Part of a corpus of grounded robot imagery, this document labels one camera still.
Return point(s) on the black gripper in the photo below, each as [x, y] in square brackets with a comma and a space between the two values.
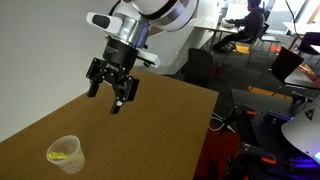
[118, 56]

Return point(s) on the yellow marker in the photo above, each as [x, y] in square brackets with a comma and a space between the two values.
[57, 155]

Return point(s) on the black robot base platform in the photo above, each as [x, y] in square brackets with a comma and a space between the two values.
[266, 133]

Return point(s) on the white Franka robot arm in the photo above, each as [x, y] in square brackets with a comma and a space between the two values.
[166, 13]

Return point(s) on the translucent plastic cup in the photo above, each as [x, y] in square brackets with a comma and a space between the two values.
[71, 160]

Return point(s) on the black rounded chair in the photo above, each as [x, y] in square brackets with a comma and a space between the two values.
[200, 66]

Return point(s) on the white office desk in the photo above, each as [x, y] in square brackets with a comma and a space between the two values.
[216, 29]

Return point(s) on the seated person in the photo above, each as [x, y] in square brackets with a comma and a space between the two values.
[248, 23]

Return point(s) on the grey metal leg chair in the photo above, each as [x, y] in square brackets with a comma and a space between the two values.
[263, 35]

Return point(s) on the black angular chair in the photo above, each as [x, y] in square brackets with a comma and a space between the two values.
[286, 65]

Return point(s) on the grey side table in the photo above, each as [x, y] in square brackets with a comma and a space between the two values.
[301, 80]

